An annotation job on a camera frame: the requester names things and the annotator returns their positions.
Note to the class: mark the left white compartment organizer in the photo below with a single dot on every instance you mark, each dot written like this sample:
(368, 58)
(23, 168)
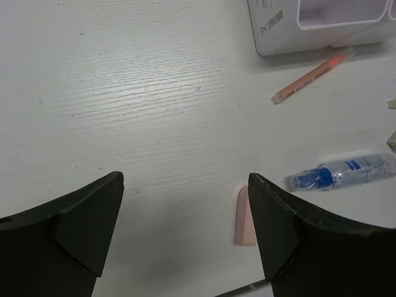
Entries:
(287, 26)

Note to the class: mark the pink white stapler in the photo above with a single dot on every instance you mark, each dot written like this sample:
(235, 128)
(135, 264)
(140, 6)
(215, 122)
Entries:
(245, 234)

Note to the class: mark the grey eraser block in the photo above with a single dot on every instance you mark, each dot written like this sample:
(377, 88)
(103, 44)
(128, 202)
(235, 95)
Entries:
(391, 142)

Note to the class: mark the blue clear spray bottle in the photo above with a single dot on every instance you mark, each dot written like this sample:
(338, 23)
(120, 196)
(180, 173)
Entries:
(344, 173)

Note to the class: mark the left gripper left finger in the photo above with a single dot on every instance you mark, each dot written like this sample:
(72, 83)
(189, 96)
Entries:
(59, 248)

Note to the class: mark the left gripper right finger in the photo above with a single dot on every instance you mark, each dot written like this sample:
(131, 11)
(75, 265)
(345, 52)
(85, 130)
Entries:
(308, 251)

